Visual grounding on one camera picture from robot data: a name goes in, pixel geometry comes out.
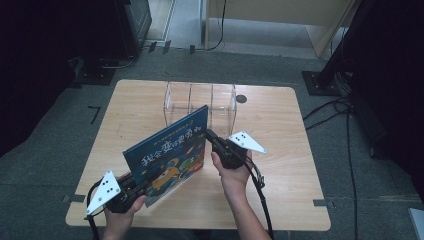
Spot person's right hand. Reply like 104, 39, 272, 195
210, 149, 254, 199

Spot light wooden cabinet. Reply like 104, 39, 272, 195
203, 0, 362, 60

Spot blue picture book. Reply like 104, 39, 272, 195
122, 104, 210, 208

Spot left hand-held gripper cable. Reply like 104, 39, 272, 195
85, 179, 102, 240

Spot white object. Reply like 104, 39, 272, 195
407, 207, 424, 240

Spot person's left hand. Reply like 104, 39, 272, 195
104, 194, 148, 232

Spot black curtain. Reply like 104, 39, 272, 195
0, 0, 123, 158
348, 0, 424, 198

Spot black stand base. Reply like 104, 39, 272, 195
69, 57, 117, 87

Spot long black floor cable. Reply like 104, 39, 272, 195
344, 109, 360, 240

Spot black stand with base plate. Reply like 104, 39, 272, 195
301, 0, 371, 98

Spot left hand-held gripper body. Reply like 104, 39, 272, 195
85, 170, 149, 215

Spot black equipment case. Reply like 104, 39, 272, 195
114, 0, 153, 58

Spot clear acrylic book rack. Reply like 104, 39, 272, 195
162, 80, 238, 138

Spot black angled floor tape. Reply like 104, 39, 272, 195
87, 105, 102, 125

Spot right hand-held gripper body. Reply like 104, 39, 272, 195
211, 130, 268, 170

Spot black hanging cable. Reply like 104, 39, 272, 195
205, 0, 228, 52

